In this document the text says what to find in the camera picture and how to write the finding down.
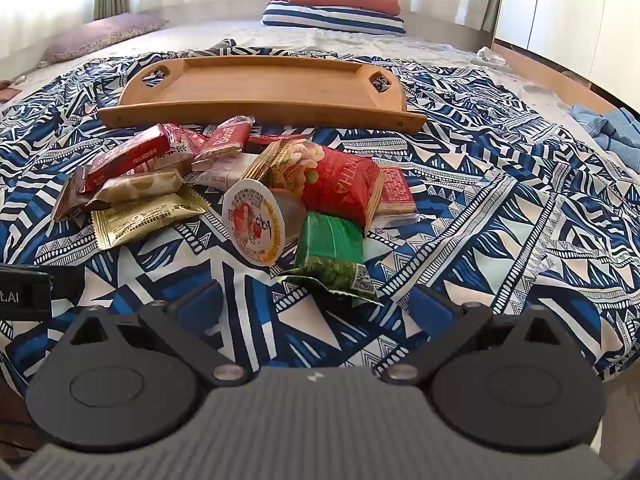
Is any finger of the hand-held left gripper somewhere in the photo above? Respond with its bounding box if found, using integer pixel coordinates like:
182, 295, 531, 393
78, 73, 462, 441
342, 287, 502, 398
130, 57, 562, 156
50, 266, 84, 313

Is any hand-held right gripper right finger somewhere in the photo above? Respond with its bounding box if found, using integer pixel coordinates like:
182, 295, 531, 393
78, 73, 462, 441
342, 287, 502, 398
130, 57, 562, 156
382, 284, 583, 387

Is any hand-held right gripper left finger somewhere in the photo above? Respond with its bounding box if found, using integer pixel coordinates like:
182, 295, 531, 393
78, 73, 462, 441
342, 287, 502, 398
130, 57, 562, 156
62, 280, 248, 387

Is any brown chocolate packet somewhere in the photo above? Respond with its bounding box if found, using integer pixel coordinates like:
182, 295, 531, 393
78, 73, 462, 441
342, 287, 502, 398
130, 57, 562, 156
51, 165, 96, 222

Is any clear jelly cup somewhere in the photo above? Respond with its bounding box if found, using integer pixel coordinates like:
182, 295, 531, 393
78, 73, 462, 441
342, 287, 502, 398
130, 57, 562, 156
222, 178, 307, 267

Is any gold snack packet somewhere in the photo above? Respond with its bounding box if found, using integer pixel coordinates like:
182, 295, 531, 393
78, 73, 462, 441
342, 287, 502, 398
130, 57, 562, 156
91, 183, 211, 251

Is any long red snack packet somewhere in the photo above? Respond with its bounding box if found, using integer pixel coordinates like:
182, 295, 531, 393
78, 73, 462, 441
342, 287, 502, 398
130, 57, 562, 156
370, 164, 422, 233

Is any green pea packet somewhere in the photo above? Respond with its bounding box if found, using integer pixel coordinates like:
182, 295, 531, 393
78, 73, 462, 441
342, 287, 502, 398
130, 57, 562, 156
276, 212, 383, 306

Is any beige biscuit packet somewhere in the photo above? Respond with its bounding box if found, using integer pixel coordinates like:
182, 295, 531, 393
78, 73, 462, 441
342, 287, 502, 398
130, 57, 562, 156
86, 169, 183, 211

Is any pale snack packet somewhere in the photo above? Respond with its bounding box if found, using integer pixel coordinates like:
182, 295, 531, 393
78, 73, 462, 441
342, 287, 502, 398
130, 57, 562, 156
192, 152, 263, 192

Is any dark red wafer packet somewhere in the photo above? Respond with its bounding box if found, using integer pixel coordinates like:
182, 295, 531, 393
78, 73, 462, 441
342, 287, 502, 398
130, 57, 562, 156
82, 125, 173, 193

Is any red nut bag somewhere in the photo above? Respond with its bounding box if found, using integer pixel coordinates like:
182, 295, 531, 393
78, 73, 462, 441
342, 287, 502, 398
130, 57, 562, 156
257, 140, 385, 229

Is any pink white snack packet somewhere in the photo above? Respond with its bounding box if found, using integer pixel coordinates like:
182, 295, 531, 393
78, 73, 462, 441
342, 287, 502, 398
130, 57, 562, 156
155, 122, 208, 171

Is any red white stick packet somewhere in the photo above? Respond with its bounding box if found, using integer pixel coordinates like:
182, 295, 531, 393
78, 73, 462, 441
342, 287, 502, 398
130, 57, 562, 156
192, 115, 256, 163

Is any thin red snack packet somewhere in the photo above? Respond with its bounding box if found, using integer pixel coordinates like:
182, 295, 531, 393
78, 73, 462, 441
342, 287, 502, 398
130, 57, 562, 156
246, 134, 308, 150

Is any wooden tray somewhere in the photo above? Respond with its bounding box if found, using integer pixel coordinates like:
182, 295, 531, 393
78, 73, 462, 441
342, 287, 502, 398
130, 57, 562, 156
97, 56, 427, 134

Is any blue white patterned blanket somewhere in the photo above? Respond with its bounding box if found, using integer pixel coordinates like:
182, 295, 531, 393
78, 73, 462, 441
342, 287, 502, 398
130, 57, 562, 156
0, 37, 640, 391

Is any light blue cloth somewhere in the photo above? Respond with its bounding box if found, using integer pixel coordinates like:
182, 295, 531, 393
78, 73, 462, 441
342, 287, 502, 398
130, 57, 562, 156
569, 104, 640, 172

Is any purple patterned pillow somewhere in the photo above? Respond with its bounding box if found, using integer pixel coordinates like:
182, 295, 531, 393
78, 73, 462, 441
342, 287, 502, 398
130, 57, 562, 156
39, 12, 170, 66

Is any crumpled white plastic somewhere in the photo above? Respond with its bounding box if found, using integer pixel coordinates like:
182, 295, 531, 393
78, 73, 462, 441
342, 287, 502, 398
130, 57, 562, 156
475, 46, 507, 66

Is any grey bed sheet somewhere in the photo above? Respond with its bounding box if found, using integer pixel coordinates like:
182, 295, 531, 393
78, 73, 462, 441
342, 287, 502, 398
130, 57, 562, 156
0, 7, 616, 126

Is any blue white striped pillow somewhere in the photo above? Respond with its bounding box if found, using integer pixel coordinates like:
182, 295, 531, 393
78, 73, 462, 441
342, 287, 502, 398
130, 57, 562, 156
261, 1, 407, 36

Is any white wardrobe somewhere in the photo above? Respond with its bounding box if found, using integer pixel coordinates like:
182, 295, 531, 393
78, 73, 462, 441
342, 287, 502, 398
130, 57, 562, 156
492, 0, 640, 93

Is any wooden bed frame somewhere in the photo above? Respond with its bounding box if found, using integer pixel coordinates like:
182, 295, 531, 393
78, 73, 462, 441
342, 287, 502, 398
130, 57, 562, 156
492, 40, 621, 116

